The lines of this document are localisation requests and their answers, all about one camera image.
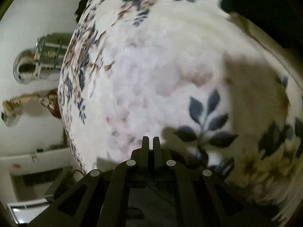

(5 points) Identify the dark striped knit sweater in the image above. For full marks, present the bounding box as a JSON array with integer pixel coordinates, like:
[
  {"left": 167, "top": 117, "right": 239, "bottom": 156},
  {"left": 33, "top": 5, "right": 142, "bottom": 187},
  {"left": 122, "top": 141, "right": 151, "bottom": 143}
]
[{"left": 220, "top": 0, "right": 302, "bottom": 60}]

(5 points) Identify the floral bed blanket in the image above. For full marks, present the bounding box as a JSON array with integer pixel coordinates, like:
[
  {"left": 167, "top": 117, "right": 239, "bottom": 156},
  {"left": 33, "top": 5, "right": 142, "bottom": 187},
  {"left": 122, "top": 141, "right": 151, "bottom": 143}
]
[{"left": 58, "top": 0, "right": 302, "bottom": 226}]

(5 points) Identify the green storage rack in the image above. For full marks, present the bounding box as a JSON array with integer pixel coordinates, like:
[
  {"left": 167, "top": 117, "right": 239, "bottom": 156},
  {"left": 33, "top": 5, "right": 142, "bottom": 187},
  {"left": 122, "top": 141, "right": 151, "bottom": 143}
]
[{"left": 33, "top": 32, "right": 72, "bottom": 79}]

